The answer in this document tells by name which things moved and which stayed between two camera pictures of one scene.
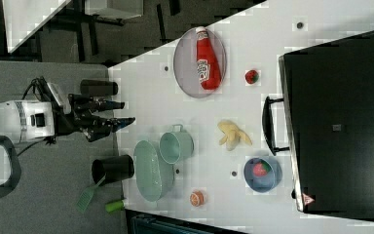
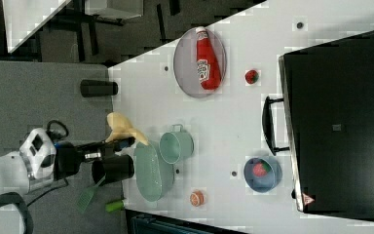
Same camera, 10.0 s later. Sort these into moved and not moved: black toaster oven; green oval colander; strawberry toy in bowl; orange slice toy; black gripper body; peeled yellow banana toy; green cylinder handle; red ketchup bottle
Moved: black gripper body; peeled yellow banana toy
Not moved: green oval colander; black toaster oven; orange slice toy; green cylinder handle; red ketchup bottle; strawberry toy in bowl
